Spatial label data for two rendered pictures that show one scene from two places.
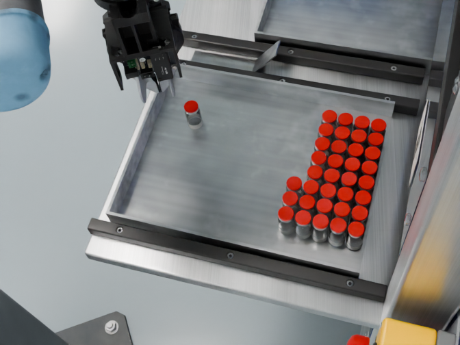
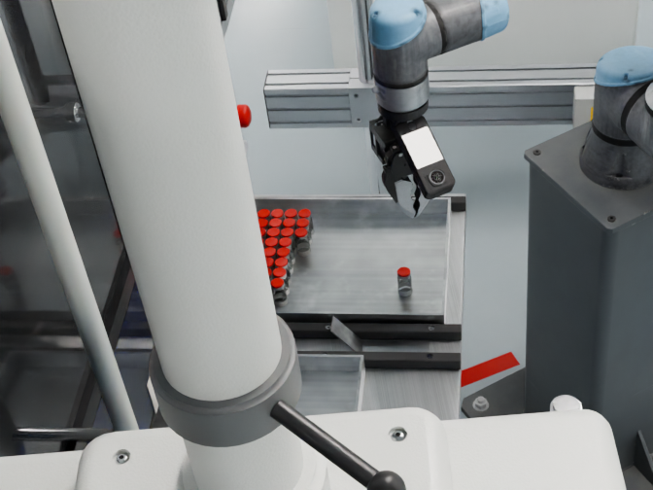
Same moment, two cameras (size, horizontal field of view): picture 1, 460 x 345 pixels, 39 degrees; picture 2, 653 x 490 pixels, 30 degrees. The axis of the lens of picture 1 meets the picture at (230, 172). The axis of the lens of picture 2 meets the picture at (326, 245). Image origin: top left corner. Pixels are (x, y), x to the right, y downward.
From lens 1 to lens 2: 1.91 m
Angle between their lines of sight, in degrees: 75
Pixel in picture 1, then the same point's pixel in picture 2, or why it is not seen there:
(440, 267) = not seen: hidden behind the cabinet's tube
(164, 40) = (379, 128)
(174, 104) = (431, 304)
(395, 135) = not seen: hidden behind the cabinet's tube
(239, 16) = (390, 401)
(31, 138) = not seen: outside the picture
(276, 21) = (347, 399)
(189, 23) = (444, 386)
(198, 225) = (379, 223)
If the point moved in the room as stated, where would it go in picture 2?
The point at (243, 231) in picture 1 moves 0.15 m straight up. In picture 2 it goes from (341, 226) to (332, 156)
